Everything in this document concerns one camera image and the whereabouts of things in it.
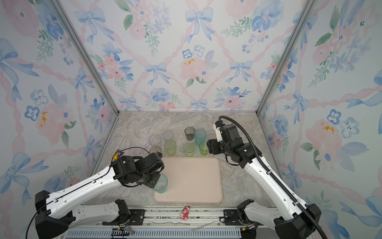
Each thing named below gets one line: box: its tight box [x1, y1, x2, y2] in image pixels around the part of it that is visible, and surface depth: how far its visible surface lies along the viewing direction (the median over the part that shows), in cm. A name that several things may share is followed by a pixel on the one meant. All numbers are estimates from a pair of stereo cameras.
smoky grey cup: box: [184, 126, 196, 141], surface depth 105 cm
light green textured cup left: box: [163, 139, 177, 156], surface depth 95 cm
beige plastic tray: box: [153, 156, 223, 204], surface depth 84 cm
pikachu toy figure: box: [112, 148, 125, 160], surface depth 97 cm
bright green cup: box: [198, 141, 209, 156], surface depth 97 cm
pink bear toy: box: [179, 205, 191, 221], surface depth 75 cm
